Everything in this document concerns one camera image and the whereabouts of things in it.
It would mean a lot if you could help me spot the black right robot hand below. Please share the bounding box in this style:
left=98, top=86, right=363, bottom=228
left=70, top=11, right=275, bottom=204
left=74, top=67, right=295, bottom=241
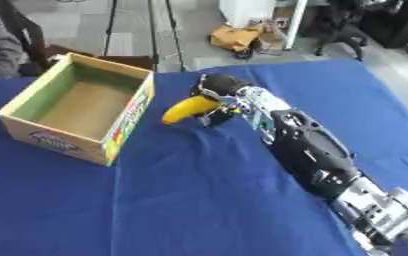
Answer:
left=188, top=73, right=255, bottom=129

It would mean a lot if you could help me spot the yellow toy banana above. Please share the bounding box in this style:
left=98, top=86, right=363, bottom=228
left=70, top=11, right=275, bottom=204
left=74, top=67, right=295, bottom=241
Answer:
left=160, top=95, right=225, bottom=126

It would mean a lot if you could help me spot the tan cardboard box green inside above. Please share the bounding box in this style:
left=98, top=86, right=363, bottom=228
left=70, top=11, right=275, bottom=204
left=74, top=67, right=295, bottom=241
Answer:
left=0, top=52, right=157, bottom=167

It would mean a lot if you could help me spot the yellow bag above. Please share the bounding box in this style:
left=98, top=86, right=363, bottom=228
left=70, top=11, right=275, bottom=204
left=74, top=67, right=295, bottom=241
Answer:
left=207, top=24, right=269, bottom=54

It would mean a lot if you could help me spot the white cabinet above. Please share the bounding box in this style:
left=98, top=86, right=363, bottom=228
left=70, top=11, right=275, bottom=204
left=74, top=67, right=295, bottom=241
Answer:
left=218, top=0, right=280, bottom=30

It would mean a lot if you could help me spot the black tripod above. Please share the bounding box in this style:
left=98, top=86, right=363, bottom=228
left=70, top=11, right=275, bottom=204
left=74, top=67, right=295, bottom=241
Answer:
left=100, top=0, right=190, bottom=73

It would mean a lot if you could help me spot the white pole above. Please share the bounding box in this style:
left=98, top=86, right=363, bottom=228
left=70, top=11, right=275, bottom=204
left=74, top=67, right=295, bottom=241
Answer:
left=282, top=0, right=311, bottom=51

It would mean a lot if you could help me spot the dark brown wooden seat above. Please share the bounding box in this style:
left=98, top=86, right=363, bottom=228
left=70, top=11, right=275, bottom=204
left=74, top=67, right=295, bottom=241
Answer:
left=41, top=44, right=157, bottom=71

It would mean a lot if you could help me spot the black office chair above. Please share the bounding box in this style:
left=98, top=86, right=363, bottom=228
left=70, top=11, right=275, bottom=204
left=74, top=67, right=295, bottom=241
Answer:
left=310, top=0, right=372, bottom=63

